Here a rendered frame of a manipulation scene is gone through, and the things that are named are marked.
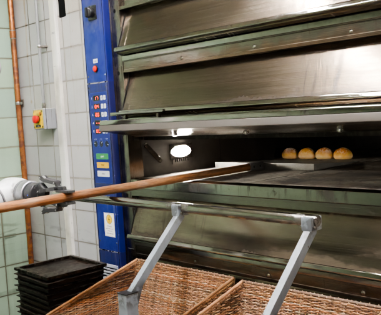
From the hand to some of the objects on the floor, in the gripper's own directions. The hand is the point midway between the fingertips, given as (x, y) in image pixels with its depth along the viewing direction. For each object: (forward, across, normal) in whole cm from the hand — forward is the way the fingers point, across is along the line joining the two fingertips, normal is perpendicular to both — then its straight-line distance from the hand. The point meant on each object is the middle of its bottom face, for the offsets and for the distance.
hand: (65, 197), depth 202 cm
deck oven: (+51, +119, -148) cm, 196 cm away
